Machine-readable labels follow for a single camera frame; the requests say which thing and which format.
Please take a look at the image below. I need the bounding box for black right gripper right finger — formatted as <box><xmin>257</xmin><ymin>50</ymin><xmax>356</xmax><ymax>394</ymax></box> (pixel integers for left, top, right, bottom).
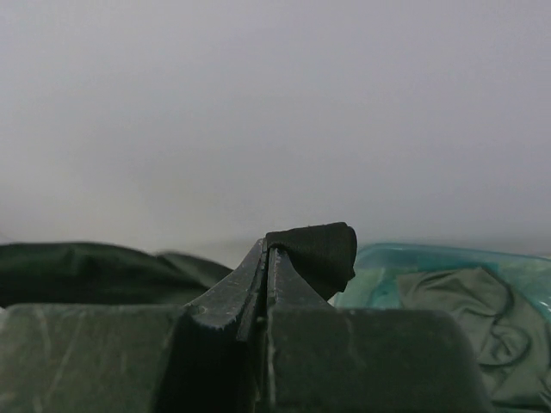
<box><xmin>266</xmin><ymin>249</ymin><xmax>493</xmax><ymax>412</ymax></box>

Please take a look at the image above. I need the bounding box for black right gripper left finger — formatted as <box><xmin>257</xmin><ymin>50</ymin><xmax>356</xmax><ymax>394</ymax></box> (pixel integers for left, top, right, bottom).
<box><xmin>1</xmin><ymin>241</ymin><xmax>266</xmax><ymax>412</ymax></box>

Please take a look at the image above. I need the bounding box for black t shirt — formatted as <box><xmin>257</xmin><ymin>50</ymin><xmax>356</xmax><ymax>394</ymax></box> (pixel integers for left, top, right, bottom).
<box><xmin>1</xmin><ymin>222</ymin><xmax>357</xmax><ymax>308</ymax></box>

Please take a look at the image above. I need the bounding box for teal transparent plastic bin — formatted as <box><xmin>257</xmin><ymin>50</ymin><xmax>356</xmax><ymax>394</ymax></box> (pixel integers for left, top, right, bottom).
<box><xmin>333</xmin><ymin>242</ymin><xmax>551</xmax><ymax>413</ymax></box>

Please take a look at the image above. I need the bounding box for grey crumpled t shirt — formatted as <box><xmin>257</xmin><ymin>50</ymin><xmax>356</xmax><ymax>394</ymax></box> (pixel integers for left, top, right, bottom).
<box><xmin>396</xmin><ymin>267</ymin><xmax>550</xmax><ymax>412</ymax></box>

